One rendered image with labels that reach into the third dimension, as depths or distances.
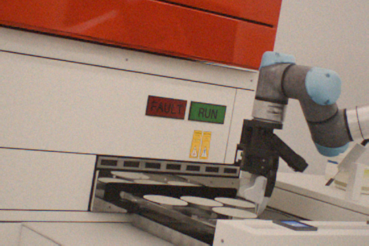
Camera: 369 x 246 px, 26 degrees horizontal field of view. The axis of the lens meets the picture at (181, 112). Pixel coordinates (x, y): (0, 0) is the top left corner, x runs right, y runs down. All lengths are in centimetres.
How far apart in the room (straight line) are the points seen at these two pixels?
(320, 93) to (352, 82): 304
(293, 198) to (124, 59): 53
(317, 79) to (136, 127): 44
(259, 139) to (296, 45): 258
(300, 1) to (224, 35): 243
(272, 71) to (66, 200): 53
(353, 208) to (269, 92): 33
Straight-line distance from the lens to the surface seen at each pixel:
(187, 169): 198
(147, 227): 183
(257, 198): 179
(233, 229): 131
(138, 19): 177
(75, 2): 168
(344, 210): 186
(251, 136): 179
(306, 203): 194
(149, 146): 189
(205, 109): 198
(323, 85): 168
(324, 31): 449
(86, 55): 176
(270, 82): 176
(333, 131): 177
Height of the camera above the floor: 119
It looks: 3 degrees down
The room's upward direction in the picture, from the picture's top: 10 degrees clockwise
